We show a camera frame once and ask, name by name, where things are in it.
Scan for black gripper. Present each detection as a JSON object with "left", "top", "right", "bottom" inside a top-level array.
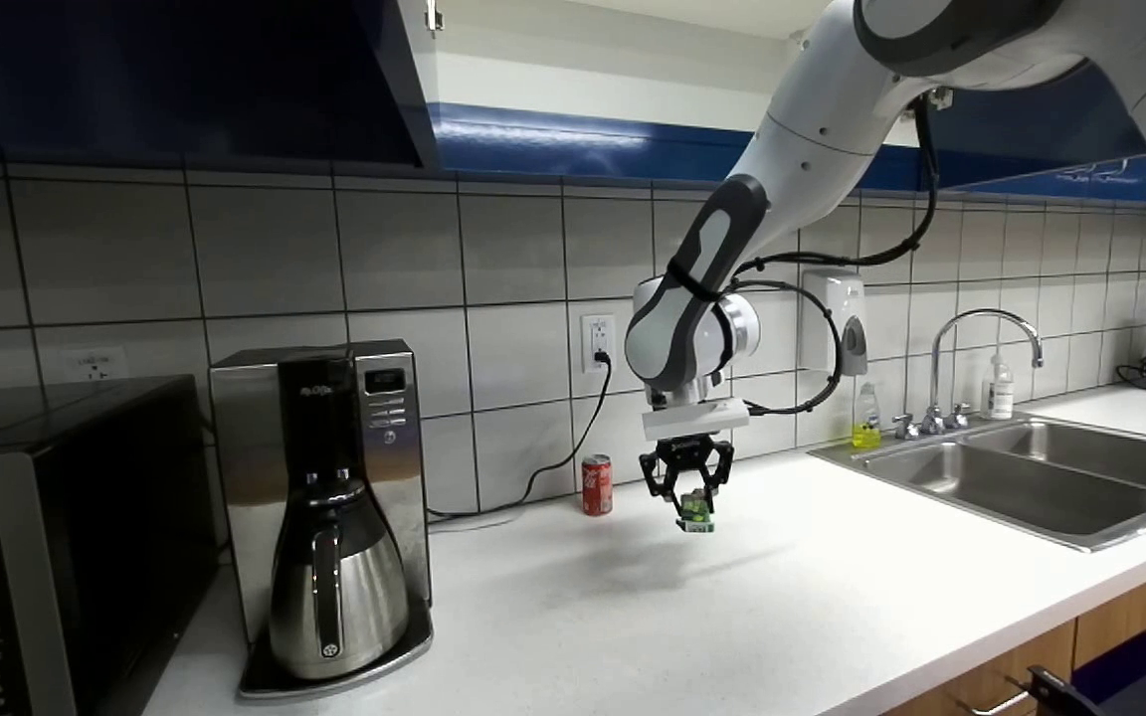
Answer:
[{"left": 642, "top": 432, "right": 738, "bottom": 528}]

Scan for green snack bar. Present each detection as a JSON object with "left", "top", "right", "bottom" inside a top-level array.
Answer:
[{"left": 674, "top": 488, "right": 720, "bottom": 535}]

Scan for wooden base cabinet drawers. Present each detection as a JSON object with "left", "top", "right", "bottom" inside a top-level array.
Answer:
[{"left": 882, "top": 551, "right": 1146, "bottom": 716}]

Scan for blue cabinet door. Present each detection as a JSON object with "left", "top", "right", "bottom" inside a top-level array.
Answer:
[
  {"left": 0, "top": 0, "right": 447, "bottom": 173},
  {"left": 923, "top": 54, "right": 1146, "bottom": 208}
]

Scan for red soda can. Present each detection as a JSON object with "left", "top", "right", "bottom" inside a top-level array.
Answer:
[{"left": 577, "top": 451, "right": 616, "bottom": 520}]

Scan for yellow dish soap bottle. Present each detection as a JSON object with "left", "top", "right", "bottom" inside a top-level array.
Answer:
[{"left": 844, "top": 376, "right": 889, "bottom": 453}]

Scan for chrome sink faucet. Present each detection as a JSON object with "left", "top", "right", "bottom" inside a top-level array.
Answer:
[{"left": 890, "top": 305, "right": 1048, "bottom": 440}]

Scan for stainless steel coffee maker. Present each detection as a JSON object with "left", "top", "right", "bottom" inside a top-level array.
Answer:
[{"left": 207, "top": 338, "right": 437, "bottom": 705}]

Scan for small white bottle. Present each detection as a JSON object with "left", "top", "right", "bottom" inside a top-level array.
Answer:
[{"left": 988, "top": 355, "right": 1023, "bottom": 420}]

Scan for stainless steel double sink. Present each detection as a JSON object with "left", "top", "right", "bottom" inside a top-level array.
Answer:
[{"left": 811, "top": 410, "right": 1146, "bottom": 551}]

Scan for steel coffee carafe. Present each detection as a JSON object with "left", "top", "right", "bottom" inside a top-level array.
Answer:
[{"left": 263, "top": 473, "right": 415, "bottom": 688}]

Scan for blue bin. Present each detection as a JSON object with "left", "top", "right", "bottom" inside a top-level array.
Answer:
[{"left": 1072, "top": 631, "right": 1146, "bottom": 716}]

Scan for black steel microwave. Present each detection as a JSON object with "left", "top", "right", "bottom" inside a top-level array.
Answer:
[{"left": 0, "top": 372, "right": 222, "bottom": 716}]

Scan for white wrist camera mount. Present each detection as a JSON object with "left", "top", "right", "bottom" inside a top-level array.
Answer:
[{"left": 636, "top": 398, "right": 751, "bottom": 445}]

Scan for black power cord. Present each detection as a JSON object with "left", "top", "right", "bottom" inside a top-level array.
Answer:
[{"left": 427, "top": 346, "right": 621, "bottom": 524}]

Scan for white wall outlet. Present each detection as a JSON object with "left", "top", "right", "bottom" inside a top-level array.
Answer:
[
  {"left": 577, "top": 311, "right": 621, "bottom": 376},
  {"left": 68, "top": 346, "right": 126, "bottom": 390}
]

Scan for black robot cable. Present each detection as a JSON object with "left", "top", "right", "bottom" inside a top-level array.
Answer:
[{"left": 728, "top": 94, "right": 945, "bottom": 420}]

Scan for white wall soap dispenser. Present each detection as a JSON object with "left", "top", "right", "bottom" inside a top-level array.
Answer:
[{"left": 804, "top": 272, "right": 872, "bottom": 376}]

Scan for white open wall cabinet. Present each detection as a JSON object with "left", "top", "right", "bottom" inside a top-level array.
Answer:
[{"left": 393, "top": 0, "right": 934, "bottom": 189}]

